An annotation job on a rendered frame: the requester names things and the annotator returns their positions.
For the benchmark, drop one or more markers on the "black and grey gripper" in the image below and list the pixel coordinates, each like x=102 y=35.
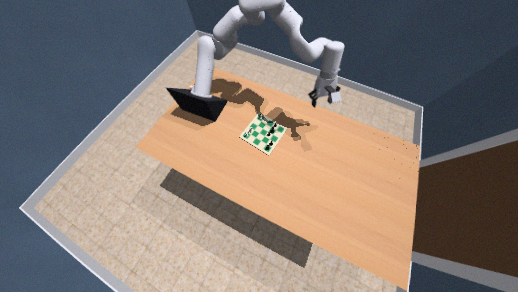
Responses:
x=319 y=88

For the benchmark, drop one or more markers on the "green and cream chessboard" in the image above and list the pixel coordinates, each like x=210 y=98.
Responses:
x=259 y=138

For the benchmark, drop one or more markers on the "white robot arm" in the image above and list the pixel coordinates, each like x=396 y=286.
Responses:
x=285 y=17

